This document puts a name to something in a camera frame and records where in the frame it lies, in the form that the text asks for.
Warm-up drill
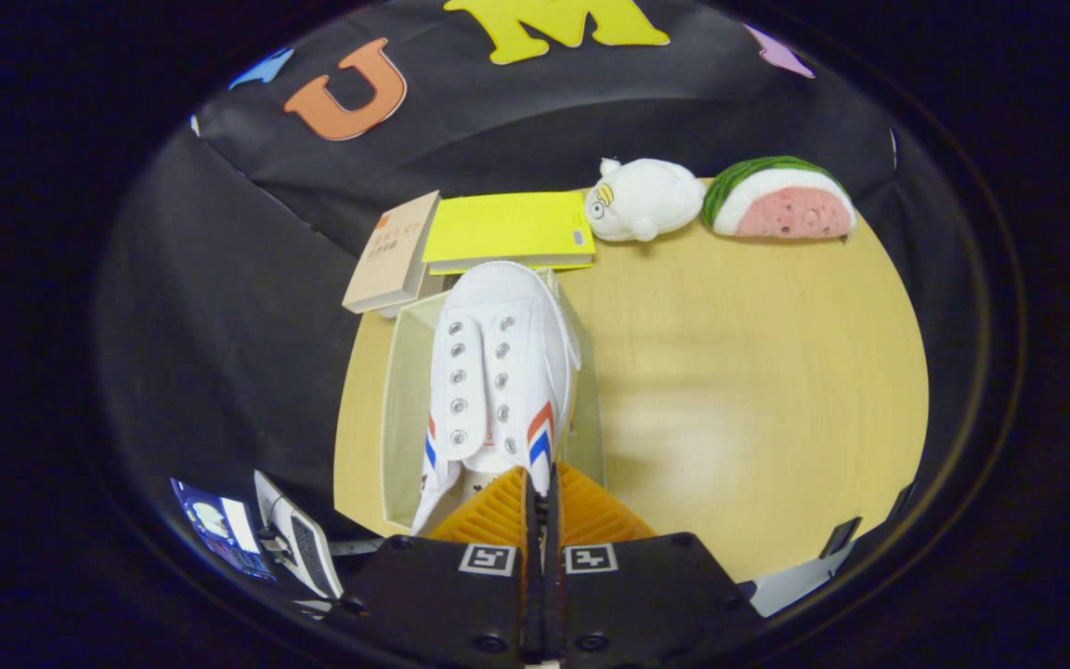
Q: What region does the white keyboard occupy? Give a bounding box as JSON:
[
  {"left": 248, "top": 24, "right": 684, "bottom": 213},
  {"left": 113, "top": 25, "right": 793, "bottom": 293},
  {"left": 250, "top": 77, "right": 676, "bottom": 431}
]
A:
[{"left": 253, "top": 469, "right": 346, "bottom": 601}]

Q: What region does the white flat object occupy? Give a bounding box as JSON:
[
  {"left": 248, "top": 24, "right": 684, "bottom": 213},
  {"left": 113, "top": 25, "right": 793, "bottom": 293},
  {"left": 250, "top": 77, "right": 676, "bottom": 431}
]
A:
[{"left": 747, "top": 544, "right": 857, "bottom": 620}]

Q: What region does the white plush toy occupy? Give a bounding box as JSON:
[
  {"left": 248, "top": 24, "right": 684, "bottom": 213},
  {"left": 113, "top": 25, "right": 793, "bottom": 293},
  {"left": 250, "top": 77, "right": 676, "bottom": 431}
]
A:
[{"left": 583, "top": 157, "right": 709, "bottom": 243}]

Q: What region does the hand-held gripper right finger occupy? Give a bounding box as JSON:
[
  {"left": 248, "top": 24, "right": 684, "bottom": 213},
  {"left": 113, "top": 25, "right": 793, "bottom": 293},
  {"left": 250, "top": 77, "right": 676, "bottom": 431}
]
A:
[{"left": 543, "top": 462, "right": 765, "bottom": 669}]

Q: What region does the computer monitor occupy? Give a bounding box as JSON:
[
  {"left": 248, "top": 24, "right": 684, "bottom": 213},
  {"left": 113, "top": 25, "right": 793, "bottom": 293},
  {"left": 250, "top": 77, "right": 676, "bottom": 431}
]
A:
[{"left": 169, "top": 478, "right": 277, "bottom": 583}]

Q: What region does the beige book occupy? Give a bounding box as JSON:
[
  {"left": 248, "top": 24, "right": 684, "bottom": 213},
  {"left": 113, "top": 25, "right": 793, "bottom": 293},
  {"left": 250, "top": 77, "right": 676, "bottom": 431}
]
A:
[{"left": 341, "top": 190, "right": 442, "bottom": 315}]

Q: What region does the cream fabric storage box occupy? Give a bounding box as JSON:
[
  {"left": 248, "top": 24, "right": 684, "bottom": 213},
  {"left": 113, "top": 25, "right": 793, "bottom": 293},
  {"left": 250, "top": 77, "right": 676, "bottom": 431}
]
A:
[{"left": 380, "top": 268, "right": 607, "bottom": 531}]

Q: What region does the white striped canvas shoe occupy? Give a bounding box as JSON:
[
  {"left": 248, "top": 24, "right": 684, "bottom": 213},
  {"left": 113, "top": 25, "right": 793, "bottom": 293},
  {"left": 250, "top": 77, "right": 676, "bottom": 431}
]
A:
[{"left": 409, "top": 260, "right": 583, "bottom": 537}]

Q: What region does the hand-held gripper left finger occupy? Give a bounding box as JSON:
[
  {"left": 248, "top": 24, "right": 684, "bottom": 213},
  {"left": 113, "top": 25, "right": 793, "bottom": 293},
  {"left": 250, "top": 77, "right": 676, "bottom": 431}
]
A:
[{"left": 324, "top": 466, "right": 542, "bottom": 667}]

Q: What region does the watermelon slice plush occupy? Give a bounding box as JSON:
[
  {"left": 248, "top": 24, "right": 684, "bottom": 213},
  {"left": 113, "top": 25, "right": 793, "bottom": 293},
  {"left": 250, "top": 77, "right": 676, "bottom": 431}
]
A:
[{"left": 701, "top": 154, "right": 859, "bottom": 242}]

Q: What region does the yellow book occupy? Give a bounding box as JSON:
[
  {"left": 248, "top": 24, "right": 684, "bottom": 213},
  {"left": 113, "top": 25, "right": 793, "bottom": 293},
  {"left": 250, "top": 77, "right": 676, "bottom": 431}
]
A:
[{"left": 421, "top": 190, "right": 597, "bottom": 276}]

